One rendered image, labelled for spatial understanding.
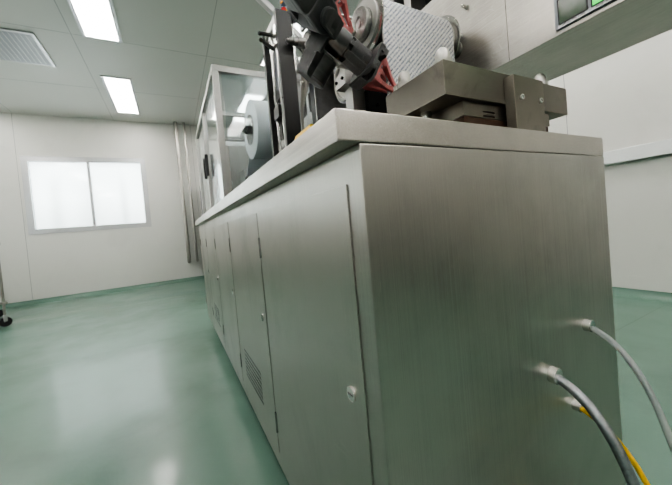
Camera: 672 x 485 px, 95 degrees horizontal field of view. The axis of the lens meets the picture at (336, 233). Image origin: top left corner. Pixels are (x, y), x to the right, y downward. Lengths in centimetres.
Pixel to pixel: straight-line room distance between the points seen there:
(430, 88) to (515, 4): 46
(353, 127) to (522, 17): 70
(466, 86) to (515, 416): 57
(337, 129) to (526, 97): 47
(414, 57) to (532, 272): 57
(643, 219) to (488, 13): 247
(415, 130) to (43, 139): 631
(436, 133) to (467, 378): 36
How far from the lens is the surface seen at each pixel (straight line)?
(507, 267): 58
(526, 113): 75
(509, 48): 102
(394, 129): 43
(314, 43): 74
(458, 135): 51
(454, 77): 64
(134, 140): 638
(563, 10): 96
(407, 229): 42
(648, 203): 326
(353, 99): 84
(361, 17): 91
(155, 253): 614
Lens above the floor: 76
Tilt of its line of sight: 1 degrees down
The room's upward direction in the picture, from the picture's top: 5 degrees counter-clockwise
